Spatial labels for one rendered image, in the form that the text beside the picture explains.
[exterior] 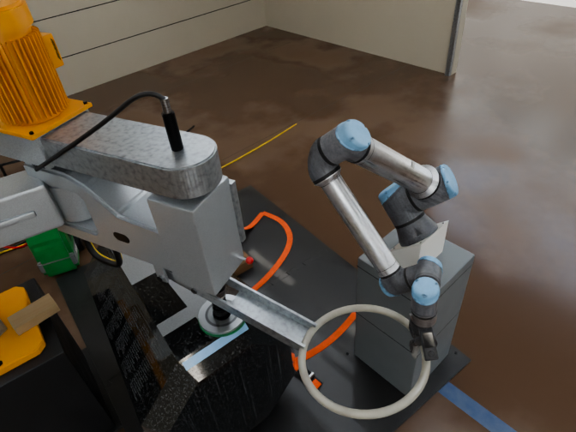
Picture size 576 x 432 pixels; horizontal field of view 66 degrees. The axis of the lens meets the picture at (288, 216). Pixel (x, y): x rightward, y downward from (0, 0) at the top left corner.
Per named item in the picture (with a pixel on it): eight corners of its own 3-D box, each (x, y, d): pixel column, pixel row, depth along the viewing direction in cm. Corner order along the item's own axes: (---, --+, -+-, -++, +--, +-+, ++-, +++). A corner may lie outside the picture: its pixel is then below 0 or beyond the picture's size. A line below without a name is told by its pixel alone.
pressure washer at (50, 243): (41, 253, 366) (-12, 165, 310) (85, 240, 374) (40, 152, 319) (39, 282, 340) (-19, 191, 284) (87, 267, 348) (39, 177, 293)
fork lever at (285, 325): (153, 279, 185) (152, 272, 182) (181, 249, 198) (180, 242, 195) (298, 361, 171) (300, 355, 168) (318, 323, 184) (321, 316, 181)
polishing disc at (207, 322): (213, 291, 208) (213, 289, 207) (254, 303, 201) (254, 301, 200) (189, 326, 194) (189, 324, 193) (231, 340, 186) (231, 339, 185)
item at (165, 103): (169, 151, 142) (153, 99, 131) (176, 145, 145) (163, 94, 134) (178, 153, 141) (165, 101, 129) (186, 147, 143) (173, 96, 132)
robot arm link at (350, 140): (422, 184, 207) (313, 128, 158) (457, 168, 196) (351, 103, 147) (429, 213, 201) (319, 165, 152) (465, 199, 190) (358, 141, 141)
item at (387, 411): (276, 391, 162) (274, 387, 160) (327, 296, 195) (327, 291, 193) (410, 444, 140) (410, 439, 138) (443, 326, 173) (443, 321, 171)
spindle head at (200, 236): (145, 275, 184) (109, 188, 155) (177, 241, 198) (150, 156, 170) (217, 302, 170) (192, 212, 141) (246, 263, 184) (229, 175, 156)
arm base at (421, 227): (416, 229, 219) (406, 212, 219) (446, 222, 203) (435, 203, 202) (393, 249, 210) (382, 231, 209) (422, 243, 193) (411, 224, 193)
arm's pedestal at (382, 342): (392, 308, 296) (404, 209, 242) (460, 354, 266) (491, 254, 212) (342, 355, 272) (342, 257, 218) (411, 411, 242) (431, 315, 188)
